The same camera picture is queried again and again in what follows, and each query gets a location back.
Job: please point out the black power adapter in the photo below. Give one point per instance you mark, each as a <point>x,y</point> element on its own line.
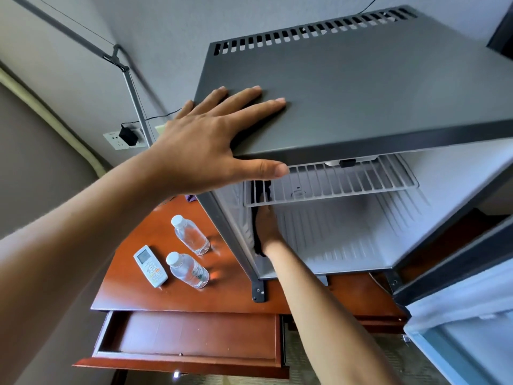
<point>128,136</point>

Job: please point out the person's right fingers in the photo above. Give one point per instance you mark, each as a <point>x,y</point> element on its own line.
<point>266,213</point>

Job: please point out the clear plastic water bottle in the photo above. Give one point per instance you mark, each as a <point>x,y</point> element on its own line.
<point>191,235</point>
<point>187,270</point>

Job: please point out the person's left thumb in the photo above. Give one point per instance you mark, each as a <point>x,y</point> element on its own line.
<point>262,169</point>

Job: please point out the grey fridge door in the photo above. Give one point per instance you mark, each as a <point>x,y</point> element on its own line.
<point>465,308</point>

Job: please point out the wooden desk drawer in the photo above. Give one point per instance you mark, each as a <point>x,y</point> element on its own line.
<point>192,336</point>

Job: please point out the white remote control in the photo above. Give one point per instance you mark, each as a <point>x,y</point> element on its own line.
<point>150,266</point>

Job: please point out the grey mini fridge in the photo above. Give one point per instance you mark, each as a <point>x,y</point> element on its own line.
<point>360,88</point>

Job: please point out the white wall socket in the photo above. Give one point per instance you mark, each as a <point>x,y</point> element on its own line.
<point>114,141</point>

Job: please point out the reddish wooden desk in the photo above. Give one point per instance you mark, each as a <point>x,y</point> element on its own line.
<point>224,284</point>

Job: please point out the black cleaning cloth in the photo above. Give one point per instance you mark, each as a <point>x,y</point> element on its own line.
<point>261,190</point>

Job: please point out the dark furniture panel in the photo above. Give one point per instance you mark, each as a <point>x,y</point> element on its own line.
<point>503,34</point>

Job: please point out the person's left forearm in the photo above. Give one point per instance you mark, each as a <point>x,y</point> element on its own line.
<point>68,252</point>

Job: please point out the grey metal floor lamp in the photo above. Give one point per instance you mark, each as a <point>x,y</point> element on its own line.
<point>132,88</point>

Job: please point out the person's right forearm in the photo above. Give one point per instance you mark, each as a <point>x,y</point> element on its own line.
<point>320,316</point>

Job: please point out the beige wall trim strip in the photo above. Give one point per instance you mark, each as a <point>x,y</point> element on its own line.
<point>52,116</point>

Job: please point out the small purple item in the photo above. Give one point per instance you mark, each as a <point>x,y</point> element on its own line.
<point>191,198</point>

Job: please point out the person's left middle finger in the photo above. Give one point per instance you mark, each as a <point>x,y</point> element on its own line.
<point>240,99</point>

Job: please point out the person's left little finger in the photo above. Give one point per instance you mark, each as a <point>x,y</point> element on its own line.
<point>185,109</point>

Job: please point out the person's right hand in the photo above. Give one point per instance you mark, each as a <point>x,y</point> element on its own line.
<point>269,232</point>

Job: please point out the person's left hand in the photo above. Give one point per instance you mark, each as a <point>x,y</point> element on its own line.
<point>192,152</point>

